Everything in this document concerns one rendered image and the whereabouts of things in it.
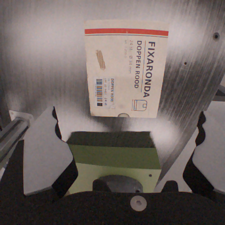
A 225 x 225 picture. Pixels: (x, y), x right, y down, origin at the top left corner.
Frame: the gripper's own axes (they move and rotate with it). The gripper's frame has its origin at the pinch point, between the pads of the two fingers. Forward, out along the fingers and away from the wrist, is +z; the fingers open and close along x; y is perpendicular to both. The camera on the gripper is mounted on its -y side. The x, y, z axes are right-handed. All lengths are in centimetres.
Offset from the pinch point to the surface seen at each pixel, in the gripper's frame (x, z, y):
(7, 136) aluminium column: -29.0, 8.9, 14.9
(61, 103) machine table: -15.3, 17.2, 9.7
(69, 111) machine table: -13.5, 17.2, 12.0
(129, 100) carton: 0.9, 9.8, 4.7
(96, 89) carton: -4.7, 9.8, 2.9
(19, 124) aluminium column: -28.6, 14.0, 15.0
